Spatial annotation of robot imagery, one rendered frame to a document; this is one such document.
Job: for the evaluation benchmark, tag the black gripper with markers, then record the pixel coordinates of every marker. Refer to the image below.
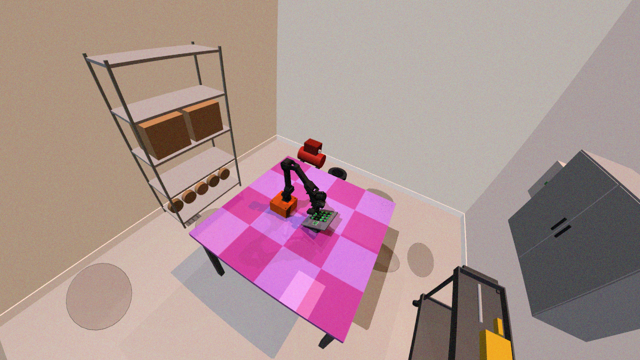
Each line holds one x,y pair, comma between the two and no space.
313,210

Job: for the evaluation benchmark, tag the grey switch panel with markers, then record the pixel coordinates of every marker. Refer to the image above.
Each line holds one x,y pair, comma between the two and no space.
319,221

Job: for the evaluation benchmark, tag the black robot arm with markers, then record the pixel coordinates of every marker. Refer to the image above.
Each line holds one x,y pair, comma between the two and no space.
286,166

